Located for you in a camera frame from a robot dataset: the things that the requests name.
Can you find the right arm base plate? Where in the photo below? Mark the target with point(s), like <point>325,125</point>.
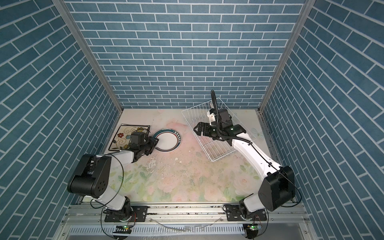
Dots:
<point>236,213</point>

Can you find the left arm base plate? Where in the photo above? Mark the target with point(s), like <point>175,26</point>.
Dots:
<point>131,214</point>

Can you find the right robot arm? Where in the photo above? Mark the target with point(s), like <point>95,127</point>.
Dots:
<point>278,185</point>

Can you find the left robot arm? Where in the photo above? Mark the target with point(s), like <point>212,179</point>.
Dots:
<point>91,175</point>

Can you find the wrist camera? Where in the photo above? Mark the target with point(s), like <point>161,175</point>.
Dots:
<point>138,139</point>
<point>212,117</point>

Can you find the round plate red rim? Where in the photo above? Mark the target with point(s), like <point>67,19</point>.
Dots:
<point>169,140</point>

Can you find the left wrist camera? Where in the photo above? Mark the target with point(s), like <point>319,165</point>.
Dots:
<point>138,139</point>

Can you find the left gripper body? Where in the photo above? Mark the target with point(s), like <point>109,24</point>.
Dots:
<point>148,145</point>

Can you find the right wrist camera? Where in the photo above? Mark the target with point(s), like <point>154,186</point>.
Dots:
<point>212,117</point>

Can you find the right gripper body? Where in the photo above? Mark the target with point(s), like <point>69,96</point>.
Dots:
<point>210,130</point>

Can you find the floral black square plate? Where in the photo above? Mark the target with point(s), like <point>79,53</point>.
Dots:
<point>122,138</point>

